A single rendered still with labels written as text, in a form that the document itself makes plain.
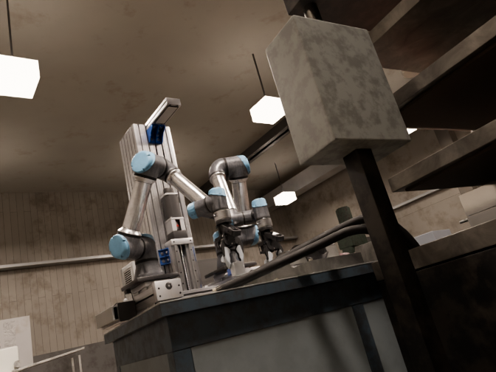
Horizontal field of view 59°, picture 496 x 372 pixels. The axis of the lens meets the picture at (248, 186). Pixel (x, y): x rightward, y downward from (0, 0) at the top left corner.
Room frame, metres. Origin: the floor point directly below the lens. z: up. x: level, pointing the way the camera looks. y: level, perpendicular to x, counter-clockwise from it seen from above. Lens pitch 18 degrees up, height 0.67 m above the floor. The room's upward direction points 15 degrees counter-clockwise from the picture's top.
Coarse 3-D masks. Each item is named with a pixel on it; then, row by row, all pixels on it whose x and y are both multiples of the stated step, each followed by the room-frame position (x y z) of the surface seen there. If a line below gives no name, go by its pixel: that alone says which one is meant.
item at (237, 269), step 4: (232, 264) 1.83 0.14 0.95; (236, 264) 1.83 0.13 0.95; (240, 264) 1.84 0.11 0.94; (232, 268) 1.83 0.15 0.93; (236, 268) 1.83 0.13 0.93; (240, 268) 1.84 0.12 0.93; (244, 268) 1.85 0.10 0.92; (228, 272) 1.88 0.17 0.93; (232, 272) 1.84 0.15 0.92; (236, 272) 1.83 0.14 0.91; (240, 272) 1.84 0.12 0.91; (244, 272) 1.85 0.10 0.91; (232, 276) 1.85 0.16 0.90
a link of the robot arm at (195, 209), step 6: (204, 198) 1.87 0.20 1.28; (192, 204) 1.89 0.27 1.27; (198, 204) 1.87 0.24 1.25; (204, 204) 1.86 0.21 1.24; (192, 210) 1.89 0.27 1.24; (198, 210) 1.88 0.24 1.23; (204, 210) 1.88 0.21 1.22; (192, 216) 1.91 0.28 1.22; (198, 216) 1.91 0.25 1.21; (204, 216) 1.93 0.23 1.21; (210, 216) 1.96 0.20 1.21
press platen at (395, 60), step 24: (408, 0) 1.19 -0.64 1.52; (432, 0) 1.17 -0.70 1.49; (456, 0) 1.21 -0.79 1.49; (480, 0) 1.24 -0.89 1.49; (384, 24) 1.28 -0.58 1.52; (408, 24) 1.27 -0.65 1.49; (432, 24) 1.31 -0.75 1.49; (456, 24) 1.35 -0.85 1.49; (480, 24) 1.39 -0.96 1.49; (384, 48) 1.38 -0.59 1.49; (408, 48) 1.42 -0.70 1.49; (432, 48) 1.47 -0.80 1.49
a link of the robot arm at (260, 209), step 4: (256, 200) 2.10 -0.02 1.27; (260, 200) 2.10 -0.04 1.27; (264, 200) 2.12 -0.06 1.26; (252, 204) 2.12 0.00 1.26; (256, 204) 2.10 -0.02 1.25; (260, 204) 2.10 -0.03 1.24; (264, 204) 2.11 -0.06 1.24; (252, 208) 2.13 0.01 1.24; (256, 208) 2.11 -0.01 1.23; (260, 208) 2.10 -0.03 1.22; (264, 208) 2.11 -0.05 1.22; (252, 212) 2.15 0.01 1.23; (256, 212) 2.11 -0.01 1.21; (260, 212) 2.10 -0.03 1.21; (264, 212) 2.10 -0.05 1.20; (268, 212) 2.12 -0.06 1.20; (256, 216) 2.11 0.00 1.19; (260, 216) 2.10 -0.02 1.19; (264, 216) 2.10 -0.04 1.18; (268, 216) 2.11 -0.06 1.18; (256, 220) 2.12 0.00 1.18
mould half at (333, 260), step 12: (336, 252) 1.85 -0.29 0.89; (360, 252) 1.76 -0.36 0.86; (300, 264) 1.66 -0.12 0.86; (312, 264) 1.62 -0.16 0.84; (324, 264) 1.65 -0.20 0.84; (336, 264) 1.68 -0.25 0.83; (348, 264) 1.71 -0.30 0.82; (264, 276) 1.88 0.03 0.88; (276, 276) 1.81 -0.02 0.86; (288, 276) 1.74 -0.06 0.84
